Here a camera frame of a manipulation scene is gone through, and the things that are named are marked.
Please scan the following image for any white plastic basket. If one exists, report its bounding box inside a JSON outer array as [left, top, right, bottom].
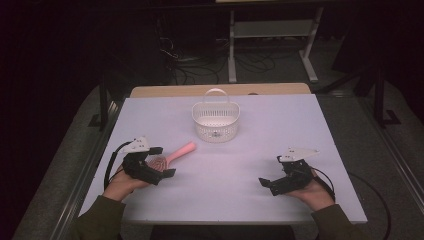
[[191, 87, 241, 144]]

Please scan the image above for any person's right hand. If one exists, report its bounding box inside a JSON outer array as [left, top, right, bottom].
[[288, 169, 336, 212]]

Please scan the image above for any white metal stand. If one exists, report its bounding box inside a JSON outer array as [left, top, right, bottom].
[[227, 6, 325, 84]]

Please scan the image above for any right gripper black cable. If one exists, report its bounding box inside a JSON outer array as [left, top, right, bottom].
[[311, 166, 392, 240]]

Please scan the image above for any white board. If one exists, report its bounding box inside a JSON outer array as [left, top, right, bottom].
[[77, 94, 368, 225]]

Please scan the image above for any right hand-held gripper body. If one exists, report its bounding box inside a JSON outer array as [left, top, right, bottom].
[[270, 147, 320, 197]]

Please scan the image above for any pink hairbrush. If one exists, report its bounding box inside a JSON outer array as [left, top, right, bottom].
[[148, 141, 198, 173]]

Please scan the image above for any wooden table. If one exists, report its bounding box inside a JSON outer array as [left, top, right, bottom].
[[129, 82, 312, 99]]

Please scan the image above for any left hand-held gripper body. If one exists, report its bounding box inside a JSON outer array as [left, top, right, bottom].
[[121, 135, 165, 186]]

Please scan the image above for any black metal stand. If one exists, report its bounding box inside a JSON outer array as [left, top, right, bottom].
[[313, 63, 403, 130], [87, 74, 118, 132]]

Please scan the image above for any aluminium rail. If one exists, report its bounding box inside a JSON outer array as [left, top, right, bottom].
[[49, 99, 125, 240], [359, 96, 424, 215]]

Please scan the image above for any tangle of floor cables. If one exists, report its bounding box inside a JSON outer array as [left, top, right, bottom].
[[156, 16, 278, 86]]

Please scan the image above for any person's left hand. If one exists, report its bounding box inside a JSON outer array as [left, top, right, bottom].
[[103, 165, 150, 203]]

